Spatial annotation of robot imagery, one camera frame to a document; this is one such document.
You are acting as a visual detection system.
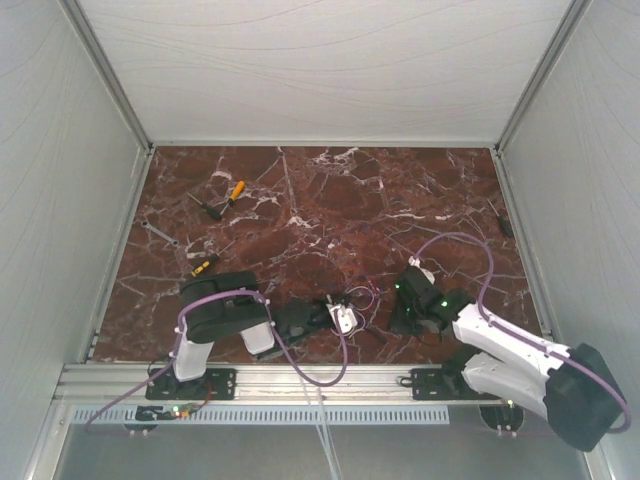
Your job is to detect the silver wrench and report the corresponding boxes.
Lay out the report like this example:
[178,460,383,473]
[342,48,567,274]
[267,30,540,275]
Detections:
[141,221,180,246]

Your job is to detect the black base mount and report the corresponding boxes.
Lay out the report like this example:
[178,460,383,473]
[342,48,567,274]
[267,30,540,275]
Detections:
[144,366,237,401]
[397,348,499,401]

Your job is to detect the blue slotted cable duct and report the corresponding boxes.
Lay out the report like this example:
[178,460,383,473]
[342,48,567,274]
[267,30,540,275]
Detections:
[91,405,450,426]

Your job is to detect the purple wire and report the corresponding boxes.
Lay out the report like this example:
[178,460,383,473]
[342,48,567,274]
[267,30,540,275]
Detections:
[344,282,384,336]

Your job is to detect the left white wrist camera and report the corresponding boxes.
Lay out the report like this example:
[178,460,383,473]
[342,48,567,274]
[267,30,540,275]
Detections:
[326,295,359,334]

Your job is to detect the yellow black screwdriver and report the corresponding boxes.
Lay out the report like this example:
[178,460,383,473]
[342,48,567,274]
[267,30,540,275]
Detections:
[189,239,237,278]

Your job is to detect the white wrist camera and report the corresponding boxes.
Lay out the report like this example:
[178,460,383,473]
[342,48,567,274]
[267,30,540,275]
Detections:
[326,295,359,334]
[408,256,435,284]

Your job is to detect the orange handled screwdriver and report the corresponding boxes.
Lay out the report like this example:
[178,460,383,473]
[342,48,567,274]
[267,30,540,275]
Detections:
[188,180,246,221]

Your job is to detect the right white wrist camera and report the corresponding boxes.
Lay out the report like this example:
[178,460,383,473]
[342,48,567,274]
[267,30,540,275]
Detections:
[408,256,435,284]

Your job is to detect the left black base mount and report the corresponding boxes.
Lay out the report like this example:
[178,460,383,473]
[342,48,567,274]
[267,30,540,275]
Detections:
[144,366,237,401]

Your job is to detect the aluminium front rail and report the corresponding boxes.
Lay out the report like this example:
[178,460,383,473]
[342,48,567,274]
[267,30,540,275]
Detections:
[54,363,594,407]

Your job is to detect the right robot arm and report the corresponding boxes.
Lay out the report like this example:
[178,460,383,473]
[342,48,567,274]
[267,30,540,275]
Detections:
[391,265,630,452]

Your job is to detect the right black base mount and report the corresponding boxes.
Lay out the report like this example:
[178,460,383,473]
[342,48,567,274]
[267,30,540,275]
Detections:
[397,348,499,401]

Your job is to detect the black tool at right edge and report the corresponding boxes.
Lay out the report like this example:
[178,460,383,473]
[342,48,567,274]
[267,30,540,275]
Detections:
[488,201,515,239]

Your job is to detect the white zip ties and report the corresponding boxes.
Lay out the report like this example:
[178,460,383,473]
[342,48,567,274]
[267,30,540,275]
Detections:
[315,386,344,480]

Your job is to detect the small circuit board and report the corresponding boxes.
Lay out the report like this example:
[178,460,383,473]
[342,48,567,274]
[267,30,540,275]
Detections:
[134,403,201,422]

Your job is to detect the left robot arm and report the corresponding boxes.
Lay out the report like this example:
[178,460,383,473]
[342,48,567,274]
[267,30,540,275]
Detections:
[169,271,360,398]

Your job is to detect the black zip tie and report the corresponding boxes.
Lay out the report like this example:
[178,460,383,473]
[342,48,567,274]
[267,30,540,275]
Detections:
[363,326,387,345]

